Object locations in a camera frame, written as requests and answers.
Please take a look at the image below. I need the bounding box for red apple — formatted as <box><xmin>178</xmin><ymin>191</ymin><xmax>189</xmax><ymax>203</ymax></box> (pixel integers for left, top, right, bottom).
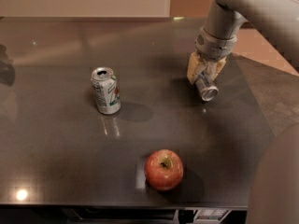
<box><xmin>144</xmin><ymin>149</ymin><xmax>184</xmax><ymax>191</ymax></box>

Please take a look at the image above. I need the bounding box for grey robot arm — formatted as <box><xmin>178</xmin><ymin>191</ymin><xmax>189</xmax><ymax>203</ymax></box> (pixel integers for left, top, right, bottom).
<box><xmin>187</xmin><ymin>0</ymin><xmax>299</xmax><ymax>224</ymax></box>

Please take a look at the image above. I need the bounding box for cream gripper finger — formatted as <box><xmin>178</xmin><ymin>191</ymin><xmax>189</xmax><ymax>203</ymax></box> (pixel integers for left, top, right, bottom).
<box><xmin>208</xmin><ymin>58</ymin><xmax>226</xmax><ymax>80</ymax></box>
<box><xmin>187</xmin><ymin>52</ymin><xmax>206</xmax><ymax>85</ymax></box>

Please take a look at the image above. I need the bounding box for microwave under table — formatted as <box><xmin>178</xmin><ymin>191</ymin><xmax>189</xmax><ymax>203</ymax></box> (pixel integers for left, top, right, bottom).
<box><xmin>62</xmin><ymin>206</ymin><xmax>237</xmax><ymax>224</ymax></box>

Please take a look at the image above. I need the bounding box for silver blue redbull can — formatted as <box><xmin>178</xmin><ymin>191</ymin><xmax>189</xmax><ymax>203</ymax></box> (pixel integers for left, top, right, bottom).
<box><xmin>195</xmin><ymin>74</ymin><xmax>219</xmax><ymax>102</ymax></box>

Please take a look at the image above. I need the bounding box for white green soda can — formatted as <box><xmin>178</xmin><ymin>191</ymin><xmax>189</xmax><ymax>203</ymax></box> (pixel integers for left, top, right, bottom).
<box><xmin>91</xmin><ymin>67</ymin><xmax>121</xmax><ymax>115</ymax></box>

